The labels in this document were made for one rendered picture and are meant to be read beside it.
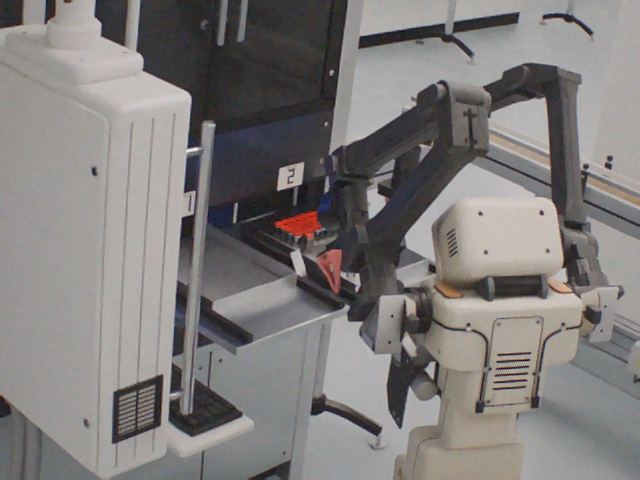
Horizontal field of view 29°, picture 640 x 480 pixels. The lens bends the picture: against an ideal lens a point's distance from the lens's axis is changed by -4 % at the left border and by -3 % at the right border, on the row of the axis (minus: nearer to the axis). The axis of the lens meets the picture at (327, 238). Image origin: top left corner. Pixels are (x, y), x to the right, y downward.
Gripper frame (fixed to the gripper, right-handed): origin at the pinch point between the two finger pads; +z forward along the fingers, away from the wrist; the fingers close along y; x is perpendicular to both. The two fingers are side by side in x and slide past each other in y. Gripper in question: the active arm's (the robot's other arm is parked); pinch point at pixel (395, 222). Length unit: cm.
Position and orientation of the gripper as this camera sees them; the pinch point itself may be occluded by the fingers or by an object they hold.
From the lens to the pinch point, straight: 307.4
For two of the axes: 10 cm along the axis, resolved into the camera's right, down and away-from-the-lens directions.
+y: -7.9, -3.4, 5.1
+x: -5.9, 2.3, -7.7
